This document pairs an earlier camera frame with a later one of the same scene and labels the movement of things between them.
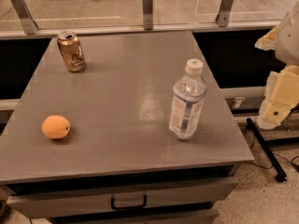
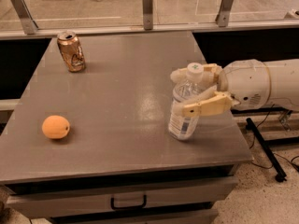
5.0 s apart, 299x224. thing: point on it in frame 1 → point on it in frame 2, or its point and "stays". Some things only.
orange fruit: [56, 127] stays
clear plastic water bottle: [188, 100] stays
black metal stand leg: [266, 150] stays
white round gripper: [289, 41] → [246, 84]
